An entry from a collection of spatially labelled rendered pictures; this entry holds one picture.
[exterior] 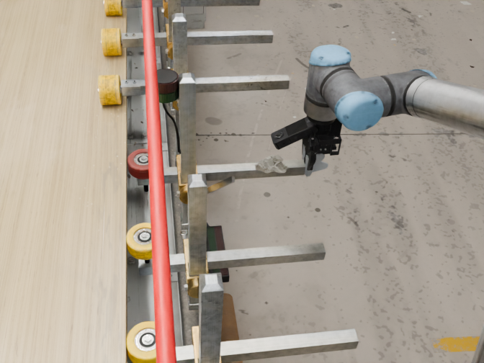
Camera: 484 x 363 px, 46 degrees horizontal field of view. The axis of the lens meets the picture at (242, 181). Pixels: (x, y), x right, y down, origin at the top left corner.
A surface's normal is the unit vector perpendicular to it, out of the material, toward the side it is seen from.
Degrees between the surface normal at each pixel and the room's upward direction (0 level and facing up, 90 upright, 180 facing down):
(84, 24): 0
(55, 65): 0
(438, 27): 0
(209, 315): 90
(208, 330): 90
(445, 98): 61
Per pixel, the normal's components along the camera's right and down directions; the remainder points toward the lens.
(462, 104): -0.84, -0.33
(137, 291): 0.06, -0.72
